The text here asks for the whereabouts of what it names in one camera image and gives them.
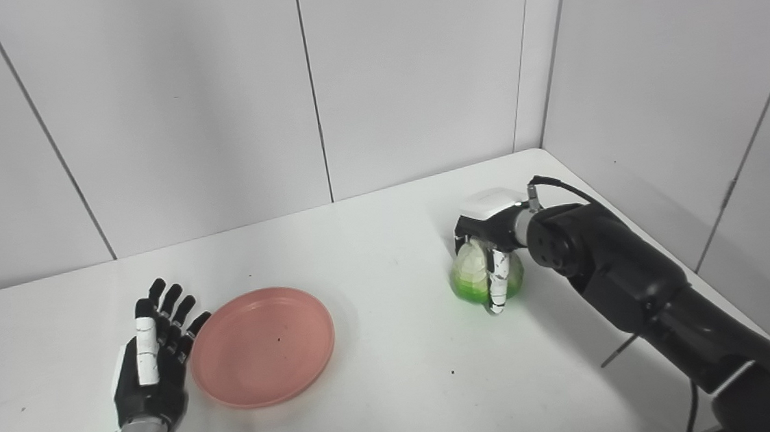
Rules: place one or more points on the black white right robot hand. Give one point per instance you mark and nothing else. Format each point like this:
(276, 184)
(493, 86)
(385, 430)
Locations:
(488, 218)

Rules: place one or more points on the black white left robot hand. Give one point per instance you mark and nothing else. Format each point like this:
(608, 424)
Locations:
(148, 396)

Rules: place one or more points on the green white toy cabbage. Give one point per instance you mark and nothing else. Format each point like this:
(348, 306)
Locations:
(470, 278)

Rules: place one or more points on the pink plate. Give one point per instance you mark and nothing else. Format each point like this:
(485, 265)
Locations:
(261, 349)

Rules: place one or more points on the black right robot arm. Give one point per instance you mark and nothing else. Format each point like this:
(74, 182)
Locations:
(637, 278)

